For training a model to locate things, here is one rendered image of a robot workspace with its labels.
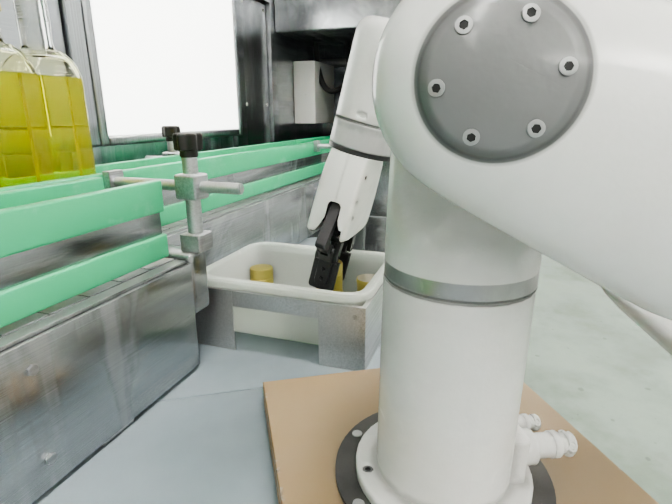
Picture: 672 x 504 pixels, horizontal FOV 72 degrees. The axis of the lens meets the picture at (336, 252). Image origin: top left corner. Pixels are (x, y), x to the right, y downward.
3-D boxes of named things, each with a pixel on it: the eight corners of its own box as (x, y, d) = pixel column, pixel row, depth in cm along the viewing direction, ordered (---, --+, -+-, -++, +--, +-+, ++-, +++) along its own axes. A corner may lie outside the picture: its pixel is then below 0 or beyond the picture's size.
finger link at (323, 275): (322, 233, 55) (309, 282, 58) (312, 239, 52) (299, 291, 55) (346, 242, 55) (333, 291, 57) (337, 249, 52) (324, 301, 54)
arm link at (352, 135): (351, 113, 57) (345, 136, 58) (325, 113, 49) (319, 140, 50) (408, 130, 55) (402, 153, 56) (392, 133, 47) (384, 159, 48)
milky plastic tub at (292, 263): (258, 292, 74) (256, 239, 72) (396, 310, 68) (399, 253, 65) (194, 340, 59) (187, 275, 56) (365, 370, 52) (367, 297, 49)
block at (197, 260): (147, 294, 57) (141, 239, 55) (214, 303, 54) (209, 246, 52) (126, 304, 54) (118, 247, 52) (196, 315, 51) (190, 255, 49)
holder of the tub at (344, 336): (229, 291, 76) (226, 245, 74) (395, 313, 67) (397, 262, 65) (160, 337, 60) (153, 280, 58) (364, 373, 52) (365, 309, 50)
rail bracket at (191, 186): (128, 238, 56) (113, 131, 52) (252, 250, 51) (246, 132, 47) (109, 244, 53) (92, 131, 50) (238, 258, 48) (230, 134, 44)
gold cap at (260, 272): (245, 295, 69) (243, 267, 68) (264, 288, 71) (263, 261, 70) (260, 301, 67) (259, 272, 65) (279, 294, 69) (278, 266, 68)
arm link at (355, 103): (509, 47, 47) (493, 29, 39) (473, 150, 51) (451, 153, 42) (377, 20, 52) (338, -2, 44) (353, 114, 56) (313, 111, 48)
